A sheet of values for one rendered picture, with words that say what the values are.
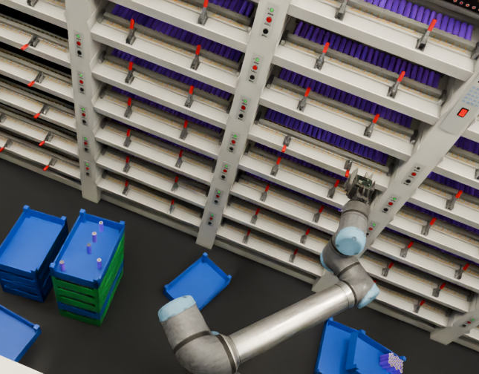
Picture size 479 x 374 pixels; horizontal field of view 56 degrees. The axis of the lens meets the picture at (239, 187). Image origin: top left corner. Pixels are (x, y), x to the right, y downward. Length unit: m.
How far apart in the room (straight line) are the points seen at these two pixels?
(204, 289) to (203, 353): 1.16
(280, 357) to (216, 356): 1.12
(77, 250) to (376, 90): 1.37
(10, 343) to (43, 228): 0.53
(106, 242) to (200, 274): 0.62
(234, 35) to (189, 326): 0.97
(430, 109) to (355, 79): 0.27
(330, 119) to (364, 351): 1.27
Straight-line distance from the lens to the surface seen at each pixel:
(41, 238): 2.32
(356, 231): 1.47
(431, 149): 1.77
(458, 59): 1.60
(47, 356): 2.33
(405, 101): 1.67
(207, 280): 2.48
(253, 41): 1.62
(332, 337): 2.55
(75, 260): 2.05
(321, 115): 1.75
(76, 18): 1.92
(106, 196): 2.68
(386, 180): 1.93
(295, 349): 2.46
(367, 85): 1.65
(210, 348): 1.32
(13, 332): 2.39
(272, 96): 1.75
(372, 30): 1.55
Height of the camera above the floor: 2.19
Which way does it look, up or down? 49 degrees down
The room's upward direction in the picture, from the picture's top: 19 degrees clockwise
